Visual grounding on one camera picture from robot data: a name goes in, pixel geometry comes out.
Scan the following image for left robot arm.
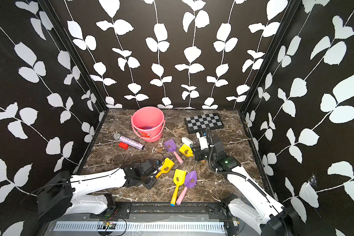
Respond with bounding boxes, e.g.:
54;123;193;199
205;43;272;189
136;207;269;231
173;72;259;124
36;159;162;222

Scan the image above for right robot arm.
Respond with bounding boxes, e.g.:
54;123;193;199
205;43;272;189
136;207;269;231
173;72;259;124
191;137;301;236

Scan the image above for pink plastic bucket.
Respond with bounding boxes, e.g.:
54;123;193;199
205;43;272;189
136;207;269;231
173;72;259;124
131;107;165;143

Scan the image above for red small block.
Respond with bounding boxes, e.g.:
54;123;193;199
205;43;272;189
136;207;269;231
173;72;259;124
119;142;129;150

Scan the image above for black white checkerboard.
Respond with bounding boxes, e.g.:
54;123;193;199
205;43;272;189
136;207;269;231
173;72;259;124
184;113;224;134

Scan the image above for purple glitter microphone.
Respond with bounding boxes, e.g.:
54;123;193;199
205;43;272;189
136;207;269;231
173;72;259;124
113;133;144;150

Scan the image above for yellow shovel blue tip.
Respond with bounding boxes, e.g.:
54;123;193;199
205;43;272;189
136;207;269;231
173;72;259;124
170;169;186;207

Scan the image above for small circuit board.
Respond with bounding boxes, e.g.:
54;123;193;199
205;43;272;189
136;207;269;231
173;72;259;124
97;221;117;232

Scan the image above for yellow shovel wooden handle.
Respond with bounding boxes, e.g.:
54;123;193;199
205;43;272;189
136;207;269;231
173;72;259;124
179;144;194;157

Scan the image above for purple round trowel pink handle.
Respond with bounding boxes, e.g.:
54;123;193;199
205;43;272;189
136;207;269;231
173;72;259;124
176;171;197;205

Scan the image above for black front rail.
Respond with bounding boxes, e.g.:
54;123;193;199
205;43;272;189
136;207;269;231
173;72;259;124
82;202;231;220

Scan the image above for purple square shovel pink handle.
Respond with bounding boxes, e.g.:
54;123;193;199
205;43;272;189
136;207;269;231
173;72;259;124
164;139;183;165

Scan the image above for white slotted cable duct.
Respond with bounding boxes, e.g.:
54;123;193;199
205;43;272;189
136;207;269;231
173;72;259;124
52;221;225;233

